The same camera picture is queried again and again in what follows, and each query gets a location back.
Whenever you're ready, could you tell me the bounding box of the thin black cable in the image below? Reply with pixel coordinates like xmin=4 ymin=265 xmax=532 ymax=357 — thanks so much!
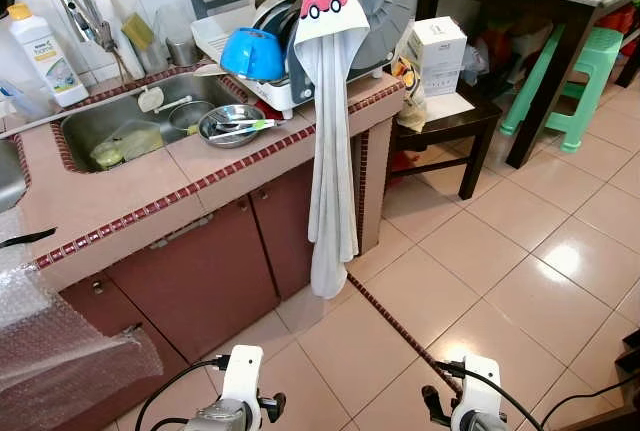
xmin=540 ymin=376 xmax=640 ymax=430

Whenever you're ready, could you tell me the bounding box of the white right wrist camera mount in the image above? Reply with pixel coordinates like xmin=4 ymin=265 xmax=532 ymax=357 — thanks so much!
xmin=452 ymin=355 xmax=501 ymax=431

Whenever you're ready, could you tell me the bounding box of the stainless steel bowl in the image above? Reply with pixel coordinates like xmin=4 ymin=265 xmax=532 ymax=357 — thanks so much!
xmin=198 ymin=104 xmax=267 ymax=149

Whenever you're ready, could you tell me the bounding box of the white detergent bottle yellow cap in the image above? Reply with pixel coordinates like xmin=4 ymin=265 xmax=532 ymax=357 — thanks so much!
xmin=8 ymin=3 xmax=89 ymax=109

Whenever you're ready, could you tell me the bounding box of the green handled utensil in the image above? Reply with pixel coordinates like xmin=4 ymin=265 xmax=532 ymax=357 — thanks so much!
xmin=208 ymin=118 xmax=277 ymax=142

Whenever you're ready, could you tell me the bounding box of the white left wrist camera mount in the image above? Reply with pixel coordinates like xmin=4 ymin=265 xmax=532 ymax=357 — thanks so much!
xmin=220 ymin=345 xmax=265 ymax=428

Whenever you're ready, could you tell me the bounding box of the green plastic stool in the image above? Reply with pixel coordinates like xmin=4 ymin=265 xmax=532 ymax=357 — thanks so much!
xmin=498 ymin=26 xmax=625 ymax=154

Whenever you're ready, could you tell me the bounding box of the cartoon printed plastic bag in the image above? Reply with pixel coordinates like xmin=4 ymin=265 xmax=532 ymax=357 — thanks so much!
xmin=390 ymin=46 xmax=429 ymax=134

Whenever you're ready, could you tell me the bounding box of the dark wooden side table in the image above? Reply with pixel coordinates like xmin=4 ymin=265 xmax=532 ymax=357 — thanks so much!
xmin=385 ymin=84 xmax=503 ymax=202

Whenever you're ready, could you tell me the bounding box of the small steel cup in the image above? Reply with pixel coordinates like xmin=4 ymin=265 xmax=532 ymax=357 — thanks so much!
xmin=165 ymin=36 xmax=201 ymax=67

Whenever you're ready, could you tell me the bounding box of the yellow green round lid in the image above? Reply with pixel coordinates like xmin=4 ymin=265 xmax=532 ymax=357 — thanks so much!
xmin=90 ymin=139 xmax=126 ymax=170

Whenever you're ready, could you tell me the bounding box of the pale yellow plastic container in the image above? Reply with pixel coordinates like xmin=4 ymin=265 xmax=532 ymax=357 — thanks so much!
xmin=98 ymin=121 xmax=167 ymax=164

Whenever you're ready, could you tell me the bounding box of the dark brown furniture piece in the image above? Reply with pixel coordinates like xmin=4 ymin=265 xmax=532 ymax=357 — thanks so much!
xmin=560 ymin=329 xmax=640 ymax=431

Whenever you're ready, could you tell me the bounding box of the grey counter pipe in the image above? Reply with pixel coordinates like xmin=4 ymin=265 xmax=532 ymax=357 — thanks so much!
xmin=0 ymin=111 xmax=63 ymax=139

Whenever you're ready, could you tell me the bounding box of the white sink strainer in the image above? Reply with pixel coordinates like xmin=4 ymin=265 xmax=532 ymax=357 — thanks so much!
xmin=138 ymin=86 xmax=193 ymax=115

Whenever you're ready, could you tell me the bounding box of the black flat strip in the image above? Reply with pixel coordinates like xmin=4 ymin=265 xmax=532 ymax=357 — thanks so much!
xmin=0 ymin=228 xmax=58 ymax=249

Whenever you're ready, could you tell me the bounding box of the white carton box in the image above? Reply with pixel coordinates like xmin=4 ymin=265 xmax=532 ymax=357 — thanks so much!
xmin=407 ymin=17 xmax=469 ymax=98

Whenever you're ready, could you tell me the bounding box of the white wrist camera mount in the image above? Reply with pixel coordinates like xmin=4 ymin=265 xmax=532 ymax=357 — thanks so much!
xmin=220 ymin=345 xmax=265 ymax=428
xmin=452 ymin=355 xmax=501 ymax=431

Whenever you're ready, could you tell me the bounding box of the red plastic item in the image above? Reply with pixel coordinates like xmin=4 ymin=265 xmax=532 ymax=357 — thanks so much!
xmin=598 ymin=3 xmax=640 ymax=37

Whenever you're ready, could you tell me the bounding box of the dark table marble top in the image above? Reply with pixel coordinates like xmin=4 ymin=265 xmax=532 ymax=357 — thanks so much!
xmin=415 ymin=0 xmax=640 ymax=170

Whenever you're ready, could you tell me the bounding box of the white towel pink car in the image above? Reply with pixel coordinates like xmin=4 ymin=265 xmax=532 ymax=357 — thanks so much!
xmin=290 ymin=0 xmax=373 ymax=300

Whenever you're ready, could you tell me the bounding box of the blue plastic bowl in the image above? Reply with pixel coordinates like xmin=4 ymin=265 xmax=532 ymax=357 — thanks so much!
xmin=220 ymin=28 xmax=291 ymax=83

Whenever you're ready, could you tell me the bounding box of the dark plate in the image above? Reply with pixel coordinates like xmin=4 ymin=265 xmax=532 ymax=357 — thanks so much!
xmin=250 ymin=0 xmax=303 ymax=47

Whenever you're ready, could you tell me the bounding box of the maroon cabinet door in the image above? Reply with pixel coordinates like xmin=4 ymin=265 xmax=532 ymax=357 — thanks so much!
xmin=58 ymin=271 xmax=193 ymax=431
xmin=248 ymin=159 xmax=319 ymax=300
xmin=105 ymin=194 xmax=283 ymax=364

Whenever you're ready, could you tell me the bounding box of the clear bubble wrap sheet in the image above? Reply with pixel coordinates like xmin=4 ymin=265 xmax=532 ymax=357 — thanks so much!
xmin=0 ymin=206 xmax=163 ymax=422

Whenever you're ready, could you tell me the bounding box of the chrome sink faucet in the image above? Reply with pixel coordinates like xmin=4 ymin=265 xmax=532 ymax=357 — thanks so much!
xmin=40 ymin=0 xmax=119 ymax=52

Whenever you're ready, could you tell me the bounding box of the grey round fan cover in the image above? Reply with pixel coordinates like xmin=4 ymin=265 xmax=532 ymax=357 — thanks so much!
xmin=335 ymin=0 xmax=421 ymax=82

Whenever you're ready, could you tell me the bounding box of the yellow green sponge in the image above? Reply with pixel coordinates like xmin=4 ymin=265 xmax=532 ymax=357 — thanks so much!
xmin=120 ymin=13 xmax=156 ymax=52

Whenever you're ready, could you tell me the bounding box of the steel sink basin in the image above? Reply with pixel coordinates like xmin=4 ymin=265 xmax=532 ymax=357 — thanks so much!
xmin=52 ymin=69 xmax=253 ymax=174
xmin=0 ymin=139 xmax=29 ymax=214

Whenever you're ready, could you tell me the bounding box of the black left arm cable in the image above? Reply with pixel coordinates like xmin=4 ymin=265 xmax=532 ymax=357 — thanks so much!
xmin=133 ymin=354 xmax=233 ymax=431

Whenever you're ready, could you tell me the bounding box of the white dish rack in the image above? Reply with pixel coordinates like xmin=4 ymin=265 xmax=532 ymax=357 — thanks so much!
xmin=190 ymin=6 xmax=321 ymax=120

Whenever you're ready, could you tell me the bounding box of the white bottle green cap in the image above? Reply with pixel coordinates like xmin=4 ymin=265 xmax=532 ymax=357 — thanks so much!
xmin=85 ymin=0 xmax=144 ymax=80

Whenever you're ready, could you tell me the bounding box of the small steel bowl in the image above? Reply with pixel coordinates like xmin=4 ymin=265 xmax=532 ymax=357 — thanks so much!
xmin=168 ymin=101 xmax=215 ymax=136

